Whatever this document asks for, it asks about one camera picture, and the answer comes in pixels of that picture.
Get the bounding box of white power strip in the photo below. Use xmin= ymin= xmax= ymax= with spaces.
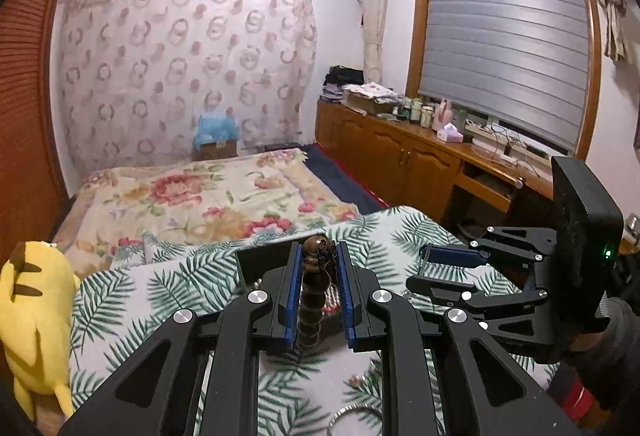
xmin=465 ymin=118 xmax=546 ymax=167

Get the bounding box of red blanket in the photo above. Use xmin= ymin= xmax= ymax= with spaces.
xmin=550 ymin=363 xmax=609 ymax=427

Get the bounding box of cream gathered side curtain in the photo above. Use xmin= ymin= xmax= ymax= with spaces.
xmin=361 ymin=0 xmax=391 ymax=85

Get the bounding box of cream tied cloth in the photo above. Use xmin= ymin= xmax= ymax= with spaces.
xmin=592 ymin=0 xmax=629 ymax=63

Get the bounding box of leaf-print cloth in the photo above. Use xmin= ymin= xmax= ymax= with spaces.
xmin=67 ymin=206 xmax=556 ymax=436

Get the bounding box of blue plush toy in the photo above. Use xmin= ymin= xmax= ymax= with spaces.
xmin=192 ymin=113 xmax=240 ymax=147

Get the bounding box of white floral cloth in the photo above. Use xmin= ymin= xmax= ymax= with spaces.
xmin=341 ymin=83 xmax=396 ymax=100

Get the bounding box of long wooden cabinet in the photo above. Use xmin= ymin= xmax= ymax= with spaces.
xmin=315 ymin=98 xmax=556 ymax=237

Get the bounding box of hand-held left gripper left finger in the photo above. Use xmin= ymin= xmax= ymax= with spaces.
xmin=57 ymin=241 xmax=303 ymax=436

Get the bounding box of pink tissue box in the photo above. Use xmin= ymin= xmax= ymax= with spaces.
xmin=436 ymin=123 xmax=464 ymax=143

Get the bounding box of open cardboard box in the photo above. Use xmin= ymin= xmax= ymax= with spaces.
xmin=345 ymin=93 xmax=396 ymax=117

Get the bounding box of ring-patterned sheer curtain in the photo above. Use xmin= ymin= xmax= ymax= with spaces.
xmin=57 ymin=0 xmax=319 ymax=174

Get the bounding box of floral blanket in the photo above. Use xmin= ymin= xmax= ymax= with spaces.
xmin=52 ymin=147 xmax=363 ymax=277

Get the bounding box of wooden window frame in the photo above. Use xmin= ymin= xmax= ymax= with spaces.
xmin=405 ymin=0 xmax=604 ymax=163

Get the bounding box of yellow plush toy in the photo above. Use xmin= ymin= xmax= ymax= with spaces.
xmin=0 ymin=241 xmax=82 ymax=422

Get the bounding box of row of small bottles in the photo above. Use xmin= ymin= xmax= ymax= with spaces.
xmin=392 ymin=96 xmax=436 ymax=129

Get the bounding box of stack of dark clothes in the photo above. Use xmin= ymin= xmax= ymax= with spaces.
xmin=322 ymin=64 xmax=365 ymax=104

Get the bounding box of brown slatted wooden wardrobe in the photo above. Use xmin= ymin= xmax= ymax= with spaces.
xmin=0 ymin=0 xmax=81 ymax=257

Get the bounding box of brown wooden bead bracelet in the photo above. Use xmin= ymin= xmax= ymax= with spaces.
xmin=296 ymin=236 xmax=335 ymax=353

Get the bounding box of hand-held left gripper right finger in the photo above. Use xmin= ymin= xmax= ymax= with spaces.
xmin=335 ymin=241 xmax=566 ymax=436

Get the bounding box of grey window blind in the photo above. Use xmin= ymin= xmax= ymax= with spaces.
xmin=417 ymin=0 xmax=594 ymax=155

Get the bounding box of small brown cardboard box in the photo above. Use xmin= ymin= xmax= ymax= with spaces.
xmin=200 ymin=141 xmax=238 ymax=161

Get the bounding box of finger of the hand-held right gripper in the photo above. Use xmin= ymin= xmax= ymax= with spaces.
xmin=420 ymin=226 xmax=559 ymax=273
xmin=406 ymin=273 xmax=547 ymax=323

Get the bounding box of ridged silver bangle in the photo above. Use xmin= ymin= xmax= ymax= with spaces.
xmin=327 ymin=406 xmax=387 ymax=436

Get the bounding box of black square box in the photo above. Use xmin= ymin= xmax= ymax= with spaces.
xmin=235 ymin=241 xmax=351 ymax=332

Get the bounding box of pink figurine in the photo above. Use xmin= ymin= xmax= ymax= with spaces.
xmin=434 ymin=99 xmax=455 ymax=131

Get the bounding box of dark blue blanket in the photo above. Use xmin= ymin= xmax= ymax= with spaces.
xmin=305 ymin=143 xmax=388 ymax=217

